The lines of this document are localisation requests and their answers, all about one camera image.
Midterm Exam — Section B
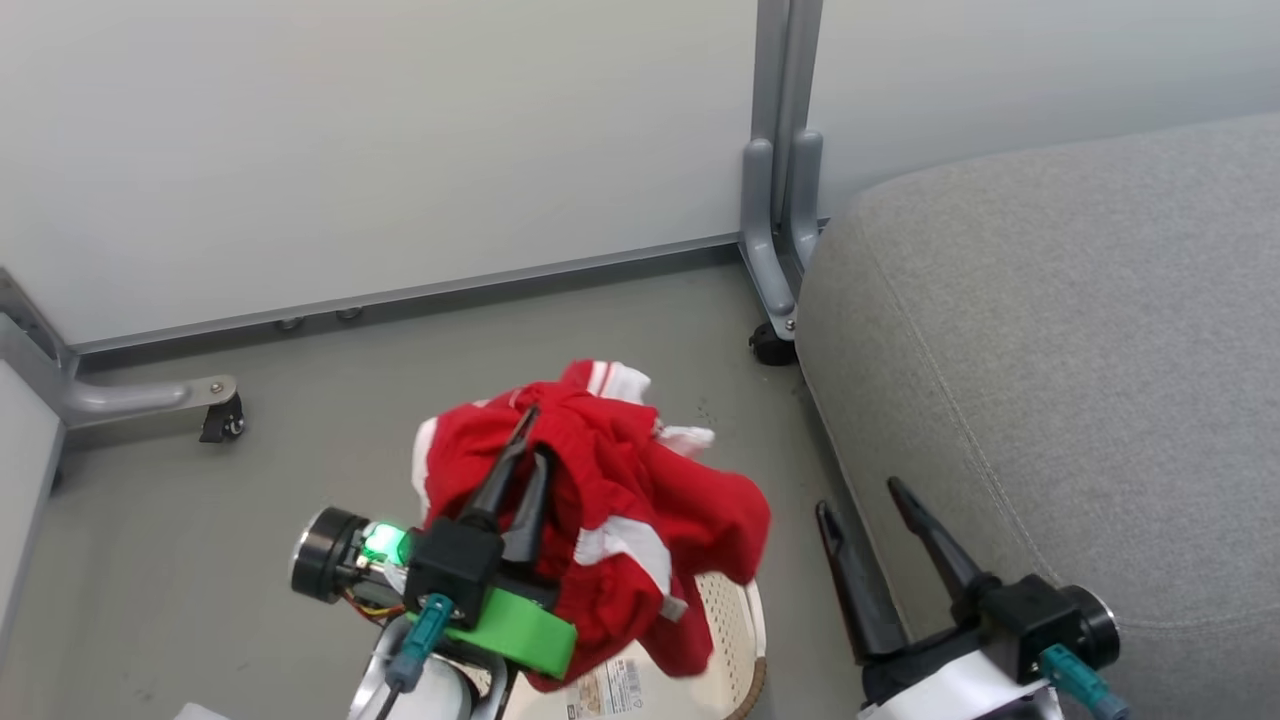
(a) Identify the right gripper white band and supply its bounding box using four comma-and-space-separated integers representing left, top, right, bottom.
815, 476, 1121, 720

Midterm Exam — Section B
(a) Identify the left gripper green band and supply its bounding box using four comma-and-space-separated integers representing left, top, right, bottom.
289, 405, 579, 681

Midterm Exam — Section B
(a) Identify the red and white garment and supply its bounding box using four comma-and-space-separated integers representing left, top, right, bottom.
411, 359, 773, 693

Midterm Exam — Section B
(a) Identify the cream perforated laundry basket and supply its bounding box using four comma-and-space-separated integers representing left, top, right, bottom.
503, 572, 769, 720

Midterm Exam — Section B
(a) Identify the grey fabric sofa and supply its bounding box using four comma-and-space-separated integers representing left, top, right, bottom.
795, 112, 1280, 720

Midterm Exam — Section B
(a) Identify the black caster wheel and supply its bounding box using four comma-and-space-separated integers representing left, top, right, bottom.
198, 393, 246, 444
749, 322, 799, 367

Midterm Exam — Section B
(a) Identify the white partition panel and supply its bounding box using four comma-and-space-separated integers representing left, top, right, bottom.
0, 0, 761, 353
0, 358, 67, 641
806, 0, 1280, 223

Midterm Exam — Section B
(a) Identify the grey metal partition leg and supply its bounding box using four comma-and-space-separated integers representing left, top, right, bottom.
739, 0, 827, 342
0, 266, 239, 433

